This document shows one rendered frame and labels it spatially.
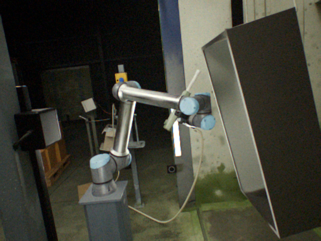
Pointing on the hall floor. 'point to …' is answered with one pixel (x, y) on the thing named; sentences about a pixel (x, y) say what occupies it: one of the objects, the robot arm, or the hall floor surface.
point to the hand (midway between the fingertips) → (177, 116)
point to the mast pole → (15, 165)
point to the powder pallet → (58, 168)
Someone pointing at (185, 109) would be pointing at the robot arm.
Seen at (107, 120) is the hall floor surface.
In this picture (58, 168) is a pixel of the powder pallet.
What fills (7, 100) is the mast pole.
